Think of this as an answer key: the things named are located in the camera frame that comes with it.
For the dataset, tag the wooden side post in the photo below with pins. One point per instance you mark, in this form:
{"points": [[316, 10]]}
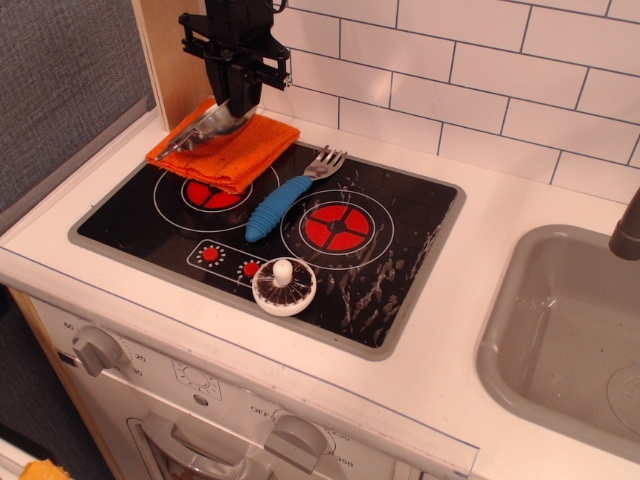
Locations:
{"points": [[178, 79]]}

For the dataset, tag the grey faucet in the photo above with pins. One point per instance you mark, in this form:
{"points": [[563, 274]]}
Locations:
{"points": [[625, 239]]}

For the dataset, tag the orange and black cloth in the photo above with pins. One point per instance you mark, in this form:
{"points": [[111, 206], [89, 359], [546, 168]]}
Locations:
{"points": [[43, 470]]}

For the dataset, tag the red stove knob left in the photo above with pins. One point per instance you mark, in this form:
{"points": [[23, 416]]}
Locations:
{"points": [[210, 254]]}

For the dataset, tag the red stove knob right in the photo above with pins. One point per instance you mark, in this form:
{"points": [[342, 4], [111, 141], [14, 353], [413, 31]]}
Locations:
{"points": [[250, 269]]}

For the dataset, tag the grey sink basin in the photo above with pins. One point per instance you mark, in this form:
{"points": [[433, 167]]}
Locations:
{"points": [[561, 346]]}

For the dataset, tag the black toy stovetop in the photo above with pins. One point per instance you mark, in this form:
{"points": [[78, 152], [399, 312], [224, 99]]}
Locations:
{"points": [[371, 234]]}

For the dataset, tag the fork with blue handle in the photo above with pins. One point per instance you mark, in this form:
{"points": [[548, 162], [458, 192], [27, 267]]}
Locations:
{"points": [[272, 209]]}

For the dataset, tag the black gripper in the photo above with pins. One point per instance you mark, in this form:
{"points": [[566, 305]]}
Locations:
{"points": [[230, 32]]}

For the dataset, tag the grey oven temperature knob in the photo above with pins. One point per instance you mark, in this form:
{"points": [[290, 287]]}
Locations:
{"points": [[297, 442]]}

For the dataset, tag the orange folded towel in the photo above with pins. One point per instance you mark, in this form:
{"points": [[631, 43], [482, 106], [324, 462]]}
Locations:
{"points": [[236, 164]]}

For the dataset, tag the white round dish brush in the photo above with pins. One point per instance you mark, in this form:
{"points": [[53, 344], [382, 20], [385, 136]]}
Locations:
{"points": [[284, 286]]}

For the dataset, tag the stainless steel bowl with handles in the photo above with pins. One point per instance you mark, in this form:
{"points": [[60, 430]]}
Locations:
{"points": [[207, 133]]}

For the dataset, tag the grey oven door handle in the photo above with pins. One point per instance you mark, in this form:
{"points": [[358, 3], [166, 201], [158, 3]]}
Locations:
{"points": [[159, 431]]}

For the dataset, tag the red stove knob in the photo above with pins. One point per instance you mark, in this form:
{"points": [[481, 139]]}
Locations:
{"points": [[210, 254], [250, 269]]}

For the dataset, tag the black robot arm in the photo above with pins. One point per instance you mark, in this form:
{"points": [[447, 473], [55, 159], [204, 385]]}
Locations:
{"points": [[241, 55]]}

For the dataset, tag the grey timer knob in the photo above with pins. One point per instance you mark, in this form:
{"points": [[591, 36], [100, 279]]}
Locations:
{"points": [[96, 350]]}

